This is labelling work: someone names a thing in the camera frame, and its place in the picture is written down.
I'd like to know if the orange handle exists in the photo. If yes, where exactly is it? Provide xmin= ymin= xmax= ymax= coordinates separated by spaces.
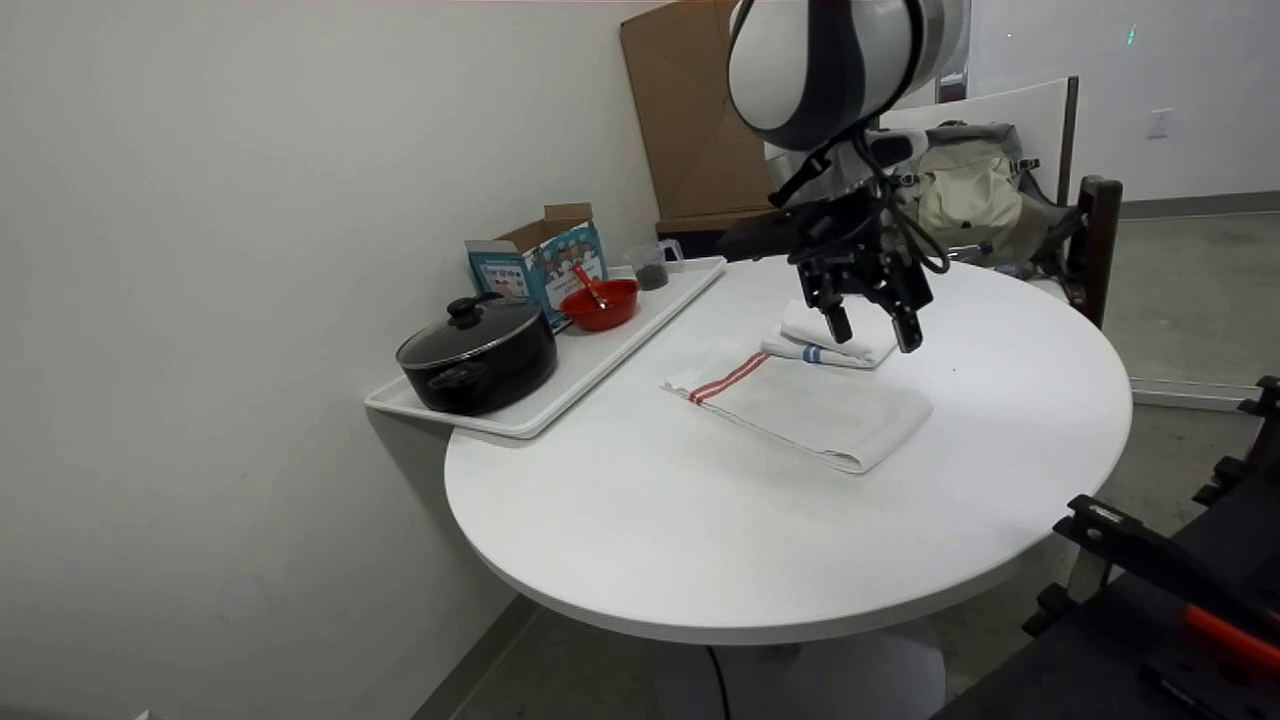
xmin=1175 ymin=602 xmax=1280 ymax=674

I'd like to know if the black cooking pot with lid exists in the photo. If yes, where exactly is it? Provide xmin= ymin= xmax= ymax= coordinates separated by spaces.
xmin=394 ymin=291 xmax=561 ymax=421

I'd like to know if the white towel with red stripes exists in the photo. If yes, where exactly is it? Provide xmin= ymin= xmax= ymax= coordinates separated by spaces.
xmin=659 ymin=347 xmax=936 ymax=479

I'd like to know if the red bowl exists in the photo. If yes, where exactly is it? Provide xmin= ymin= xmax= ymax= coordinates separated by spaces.
xmin=555 ymin=277 xmax=644 ymax=336

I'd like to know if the beige bag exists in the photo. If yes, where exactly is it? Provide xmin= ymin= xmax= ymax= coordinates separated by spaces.
xmin=900 ymin=122 xmax=1077 ymax=257

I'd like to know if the white partition panel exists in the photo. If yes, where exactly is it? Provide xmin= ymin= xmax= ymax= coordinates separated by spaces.
xmin=878 ymin=72 xmax=1084 ymax=209

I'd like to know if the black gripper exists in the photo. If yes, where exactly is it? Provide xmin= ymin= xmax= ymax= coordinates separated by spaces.
xmin=782 ymin=185 xmax=940 ymax=356

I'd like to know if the large brown cardboard box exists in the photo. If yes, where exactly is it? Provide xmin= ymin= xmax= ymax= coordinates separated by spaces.
xmin=617 ymin=0 xmax=806 ymax=241

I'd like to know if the colourful open cardboard box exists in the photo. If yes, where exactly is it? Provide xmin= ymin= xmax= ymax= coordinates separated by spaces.
xmin=461 ymin=199 xmax=613 ymax=331

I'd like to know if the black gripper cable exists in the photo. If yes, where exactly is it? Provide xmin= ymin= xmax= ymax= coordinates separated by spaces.
xmin=852 ymin=129 xmax=958 ymax=279

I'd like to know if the black equipment cart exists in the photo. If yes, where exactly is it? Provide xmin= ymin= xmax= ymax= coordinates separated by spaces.
xmin=931 ymin=372 xmax=1280 ymax=720

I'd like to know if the white tray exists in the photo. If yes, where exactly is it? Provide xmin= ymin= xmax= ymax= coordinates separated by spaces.
xmin=359 ymin=253 xmax=734 ymax=448

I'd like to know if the red and white spoon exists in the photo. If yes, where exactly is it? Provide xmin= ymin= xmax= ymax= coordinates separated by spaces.
xmin=574 ymin=261 xmax=613 ymax=320

